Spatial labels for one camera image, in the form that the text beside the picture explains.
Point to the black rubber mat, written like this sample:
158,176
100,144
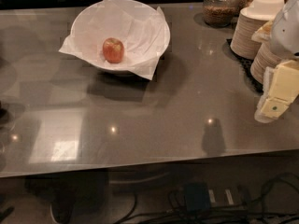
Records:
245,64

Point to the small white paper bowl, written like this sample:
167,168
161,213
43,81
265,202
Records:
267,9

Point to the red apple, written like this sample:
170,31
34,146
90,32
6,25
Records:
113,50

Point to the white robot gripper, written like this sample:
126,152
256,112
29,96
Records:
286,32

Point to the white ceramic bowl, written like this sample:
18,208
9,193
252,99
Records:
93,19

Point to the glass jar of grains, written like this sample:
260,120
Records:
219,13

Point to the tall stack paper plates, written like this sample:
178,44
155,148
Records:
249,21

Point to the black power adapter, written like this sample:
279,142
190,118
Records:
196,196

